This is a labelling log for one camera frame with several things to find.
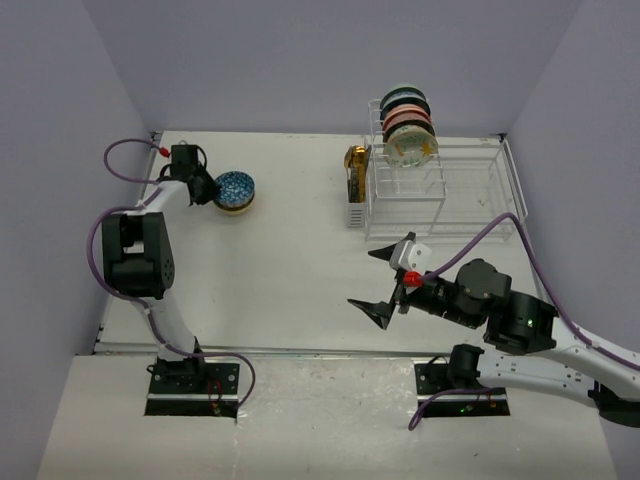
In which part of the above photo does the blue triangle pattern bowl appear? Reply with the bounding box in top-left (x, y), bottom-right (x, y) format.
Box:
top-left (214, 171), bottom-right (256, 205)

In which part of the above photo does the cream bowl yellow centre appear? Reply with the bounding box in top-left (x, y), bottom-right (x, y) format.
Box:
top-left (216, 197), bottom-right (254, 216)

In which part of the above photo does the cream bowl with star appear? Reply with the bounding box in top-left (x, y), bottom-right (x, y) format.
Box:
top-left (382, 125), bottom-right (439, 168)

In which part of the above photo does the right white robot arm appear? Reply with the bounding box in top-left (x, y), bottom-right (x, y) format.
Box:
top-left (350, 233), bottom-right (639, 430)

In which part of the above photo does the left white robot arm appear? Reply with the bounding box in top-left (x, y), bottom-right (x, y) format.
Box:
top-left (95, 143), bottom-right (219, 393)

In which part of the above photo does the white perforated cutlery holder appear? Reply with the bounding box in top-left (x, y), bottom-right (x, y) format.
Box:
top-left (346, 144), bottom-right (374, 230)

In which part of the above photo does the gold utensil in holder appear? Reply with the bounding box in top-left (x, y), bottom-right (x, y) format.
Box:
top-left (344, 146), bottom-right (371, 203)

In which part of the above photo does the pink rim bowl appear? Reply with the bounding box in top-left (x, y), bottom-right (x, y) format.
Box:
top-left (381, 103), bottom-right (431, 123)

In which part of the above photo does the teal rim back bowl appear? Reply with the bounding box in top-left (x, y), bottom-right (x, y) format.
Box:
top-left (380, 83), bottom-right (427, 108)

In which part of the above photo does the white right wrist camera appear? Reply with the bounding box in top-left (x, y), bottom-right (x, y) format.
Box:
top-left (389, 241), bottom-right (433, 283)

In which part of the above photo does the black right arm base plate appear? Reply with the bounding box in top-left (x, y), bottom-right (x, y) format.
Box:
top-left (414, 356), bottom-right (511, 419)

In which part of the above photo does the white wire dish rack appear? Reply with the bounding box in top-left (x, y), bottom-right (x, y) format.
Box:
top-left (364, 99), bottom-right (528, 243)

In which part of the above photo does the aluminium table edge rail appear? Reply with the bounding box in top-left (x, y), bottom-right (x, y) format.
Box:
top-left (85, 133), bottom-right (160, 352)

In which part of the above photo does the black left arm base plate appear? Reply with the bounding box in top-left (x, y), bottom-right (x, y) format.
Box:
top-left (144, 358), bottom-right (240, 419)

